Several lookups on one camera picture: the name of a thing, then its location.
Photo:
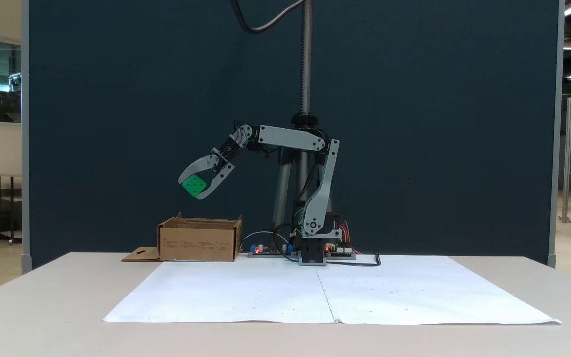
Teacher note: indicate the white paper sheet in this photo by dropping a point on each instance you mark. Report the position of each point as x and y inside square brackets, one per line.
[414, 292]
[216, 297]

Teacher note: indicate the white framed window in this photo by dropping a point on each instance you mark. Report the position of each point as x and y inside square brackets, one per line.
[8, 89]

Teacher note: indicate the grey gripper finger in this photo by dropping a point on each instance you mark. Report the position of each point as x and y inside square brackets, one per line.
[218, 181]
[199, 165]

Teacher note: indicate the brown cardboard box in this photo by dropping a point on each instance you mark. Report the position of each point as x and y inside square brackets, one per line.
[196, 243]

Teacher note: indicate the green die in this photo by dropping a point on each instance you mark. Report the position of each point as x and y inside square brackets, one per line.
[195, 185]

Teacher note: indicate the circuit board with blue capacitors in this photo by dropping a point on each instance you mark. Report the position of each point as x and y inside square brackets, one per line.
[265, 253]

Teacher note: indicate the black tripod with metal pole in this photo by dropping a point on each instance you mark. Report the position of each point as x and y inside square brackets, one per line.
[306, 59]

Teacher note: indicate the circuit board with white connectors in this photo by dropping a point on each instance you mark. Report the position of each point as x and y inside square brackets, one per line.
[345, 255]

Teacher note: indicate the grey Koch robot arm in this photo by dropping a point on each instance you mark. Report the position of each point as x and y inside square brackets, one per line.
[290, 139]

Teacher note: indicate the dark blue partition panel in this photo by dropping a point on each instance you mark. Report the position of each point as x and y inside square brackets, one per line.
[117, 124]

